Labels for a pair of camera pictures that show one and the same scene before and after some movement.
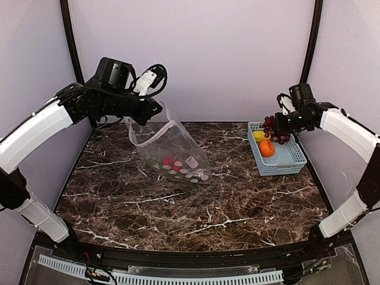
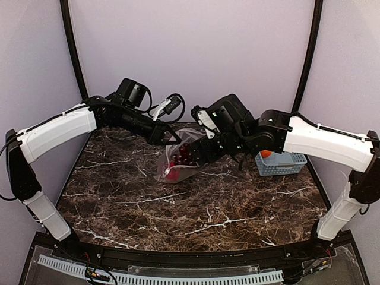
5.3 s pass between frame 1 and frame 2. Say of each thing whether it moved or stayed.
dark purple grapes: moved
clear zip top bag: moved
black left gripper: moved
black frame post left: stayed
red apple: moved
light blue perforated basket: stayed
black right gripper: moved
